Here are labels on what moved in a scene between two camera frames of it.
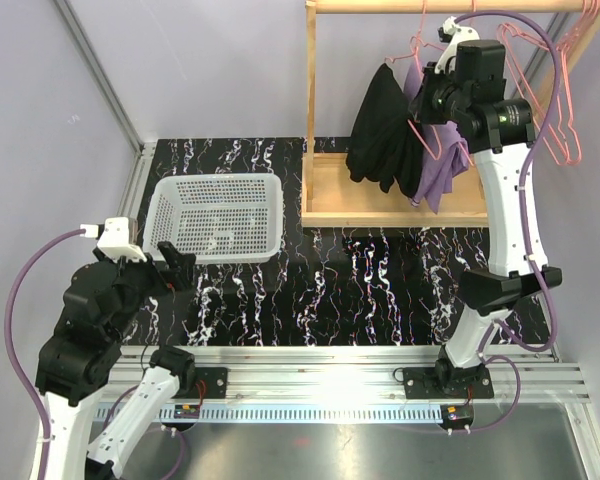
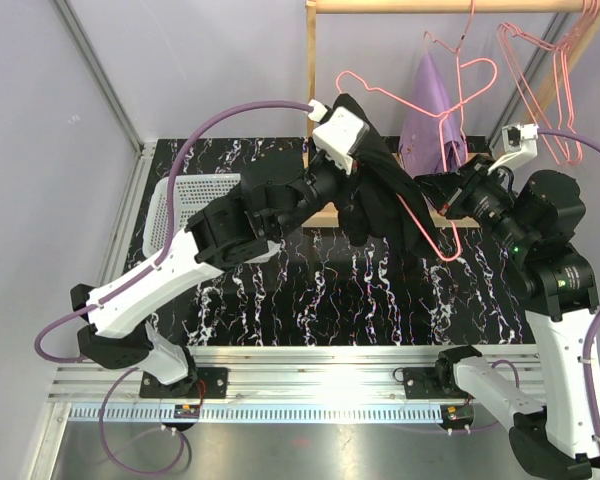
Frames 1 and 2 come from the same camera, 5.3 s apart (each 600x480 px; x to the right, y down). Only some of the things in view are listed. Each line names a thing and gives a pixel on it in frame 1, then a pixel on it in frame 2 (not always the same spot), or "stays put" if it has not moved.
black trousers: x=386 y=143 → x=384 y=195
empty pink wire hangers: x=544 y=75 stays put
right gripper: x=420 y=108 → x=450 y=192
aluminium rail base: x=351 y=384 stays put
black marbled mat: x=328 y=286 stays put
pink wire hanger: x=414 y=41 → x=447 y=258
